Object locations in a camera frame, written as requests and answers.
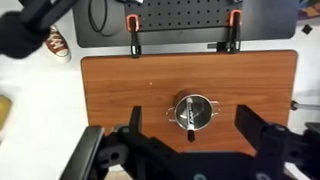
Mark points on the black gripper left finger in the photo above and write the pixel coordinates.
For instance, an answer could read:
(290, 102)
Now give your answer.
(135, 120)

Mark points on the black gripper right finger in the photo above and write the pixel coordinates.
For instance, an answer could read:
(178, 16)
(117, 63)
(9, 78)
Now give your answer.
(248, 125)

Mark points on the black and white marker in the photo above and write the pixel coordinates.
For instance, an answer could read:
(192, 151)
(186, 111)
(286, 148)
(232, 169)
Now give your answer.
(190, 115)

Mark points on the stainless steel cup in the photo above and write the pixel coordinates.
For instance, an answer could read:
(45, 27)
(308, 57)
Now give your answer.
(203, 113)

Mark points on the grey table base with casters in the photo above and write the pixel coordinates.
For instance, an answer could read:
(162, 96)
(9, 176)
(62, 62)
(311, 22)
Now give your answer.
(308, 106)

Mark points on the orange and black clamp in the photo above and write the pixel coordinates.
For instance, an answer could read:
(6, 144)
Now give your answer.
(234, 31)
(134, 36)

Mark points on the red and white sneaker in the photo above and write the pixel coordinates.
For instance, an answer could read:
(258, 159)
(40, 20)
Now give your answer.
(58, 45)

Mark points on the small black square object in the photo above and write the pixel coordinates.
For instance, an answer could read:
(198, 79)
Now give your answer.
(306, 29)

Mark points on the black perforated breadboard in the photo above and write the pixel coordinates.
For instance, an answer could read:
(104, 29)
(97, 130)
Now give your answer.
(183, 15)

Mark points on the multicoloured fabric item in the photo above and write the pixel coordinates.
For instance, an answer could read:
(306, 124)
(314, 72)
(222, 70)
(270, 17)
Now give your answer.
(310, 11)

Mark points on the yellow bag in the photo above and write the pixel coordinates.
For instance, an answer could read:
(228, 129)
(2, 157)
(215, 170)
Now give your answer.
(4, 111)

